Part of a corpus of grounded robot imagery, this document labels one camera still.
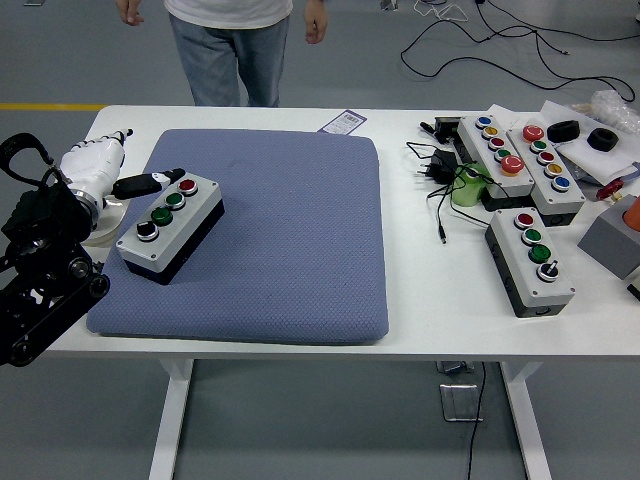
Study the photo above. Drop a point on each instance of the silver floor plate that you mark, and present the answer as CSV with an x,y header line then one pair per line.
x,y
460,402

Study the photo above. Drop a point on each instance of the small black charger block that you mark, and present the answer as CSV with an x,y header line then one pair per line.
x,y
445,127

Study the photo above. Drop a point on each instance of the grey four-button control box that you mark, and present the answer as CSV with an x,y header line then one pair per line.
x,y
197,212

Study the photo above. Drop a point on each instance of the four-button box with selector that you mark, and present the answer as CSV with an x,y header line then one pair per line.
x,y
515,250

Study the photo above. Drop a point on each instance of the silver floor bracket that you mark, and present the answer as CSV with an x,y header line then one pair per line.
x,y
388,4

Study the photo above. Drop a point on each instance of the purple barcode label tag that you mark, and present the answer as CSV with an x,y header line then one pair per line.
x,y
345,122

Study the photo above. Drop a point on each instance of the small red knob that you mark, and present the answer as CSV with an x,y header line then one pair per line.
x,y
611,189

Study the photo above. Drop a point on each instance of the five-button box with blue end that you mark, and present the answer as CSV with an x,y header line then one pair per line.
x,y
482,147

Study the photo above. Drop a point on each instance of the white table leg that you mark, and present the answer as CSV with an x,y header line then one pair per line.
x,y
527,425
170,425

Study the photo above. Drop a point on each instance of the five-button box beside papers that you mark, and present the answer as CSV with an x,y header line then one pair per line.
x,y
567,202

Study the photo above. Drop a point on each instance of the light green tape roll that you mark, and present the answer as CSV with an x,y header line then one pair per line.
x,y
465,195

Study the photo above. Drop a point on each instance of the clear bubble wrap bag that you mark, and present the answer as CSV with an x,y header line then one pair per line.
x,y
610,105

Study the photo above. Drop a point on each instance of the white shallow dish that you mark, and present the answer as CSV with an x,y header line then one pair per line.
x,y
107,225

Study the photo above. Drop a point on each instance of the person's right hand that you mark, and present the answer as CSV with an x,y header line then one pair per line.
x,y
130,12

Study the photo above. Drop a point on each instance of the person's left hand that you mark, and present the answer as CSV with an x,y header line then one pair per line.
x,y
316,22

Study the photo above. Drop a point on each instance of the person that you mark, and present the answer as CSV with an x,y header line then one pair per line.
x,y
230,50

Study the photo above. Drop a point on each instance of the black power adapter plug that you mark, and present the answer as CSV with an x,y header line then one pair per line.
x,y
442,162

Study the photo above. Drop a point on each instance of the grey block holder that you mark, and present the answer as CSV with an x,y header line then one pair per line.
x,y
610,240

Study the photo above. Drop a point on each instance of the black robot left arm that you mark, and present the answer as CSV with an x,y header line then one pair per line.
x,y
45,240

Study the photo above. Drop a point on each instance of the blue-grey padded mat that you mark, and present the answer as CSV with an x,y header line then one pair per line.
x,y
290,240

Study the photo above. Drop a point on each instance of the white paper sheets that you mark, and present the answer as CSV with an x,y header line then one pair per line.
x,y
590,157

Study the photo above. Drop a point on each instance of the small white device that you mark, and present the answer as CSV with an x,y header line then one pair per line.
x,y
635,285

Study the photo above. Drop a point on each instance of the open silver floor socket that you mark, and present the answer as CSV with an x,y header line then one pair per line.
x,y
452,368

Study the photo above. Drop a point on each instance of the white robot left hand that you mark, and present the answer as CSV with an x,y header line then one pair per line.
x,y
92,165

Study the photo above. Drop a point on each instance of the orange cylinder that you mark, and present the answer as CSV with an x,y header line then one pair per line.
x,y
634,212

